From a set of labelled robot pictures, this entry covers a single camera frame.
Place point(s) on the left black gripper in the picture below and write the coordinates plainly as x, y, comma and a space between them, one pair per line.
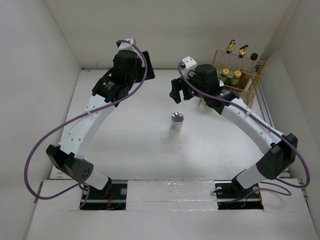
149, 75

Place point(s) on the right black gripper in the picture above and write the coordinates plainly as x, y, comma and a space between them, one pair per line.
177, 85

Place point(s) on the silver lid jar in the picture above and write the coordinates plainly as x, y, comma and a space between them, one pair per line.
177, 120
221, 83

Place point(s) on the chili sauce bottle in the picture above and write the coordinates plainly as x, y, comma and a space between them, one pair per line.
224, 75
234, 81

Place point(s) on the clear gold spout bottle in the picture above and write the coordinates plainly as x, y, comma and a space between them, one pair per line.
230, 47

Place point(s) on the square bottle dark residue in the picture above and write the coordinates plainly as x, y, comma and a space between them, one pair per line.
241, 57

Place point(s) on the dark soy sauce bottle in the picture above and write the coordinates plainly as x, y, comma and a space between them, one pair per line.
250, 65

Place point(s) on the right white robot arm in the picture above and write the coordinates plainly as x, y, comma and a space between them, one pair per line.
279, 150

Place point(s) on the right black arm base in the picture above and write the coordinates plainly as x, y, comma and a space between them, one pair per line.
228, 199

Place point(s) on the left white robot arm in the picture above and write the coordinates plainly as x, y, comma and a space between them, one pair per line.
69, 154

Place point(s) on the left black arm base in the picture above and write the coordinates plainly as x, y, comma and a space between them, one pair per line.
114, 199

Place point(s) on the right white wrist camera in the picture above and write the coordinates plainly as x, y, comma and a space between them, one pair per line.
187, 64

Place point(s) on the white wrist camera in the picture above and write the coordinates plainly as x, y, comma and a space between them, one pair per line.
187, 64
126, 44

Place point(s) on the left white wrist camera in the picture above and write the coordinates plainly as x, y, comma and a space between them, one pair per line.
126, 44

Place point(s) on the yellow wire rack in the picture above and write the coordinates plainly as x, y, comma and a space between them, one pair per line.
248, 83

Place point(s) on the metal mounting rail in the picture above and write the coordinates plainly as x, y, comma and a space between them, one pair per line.
172, 190

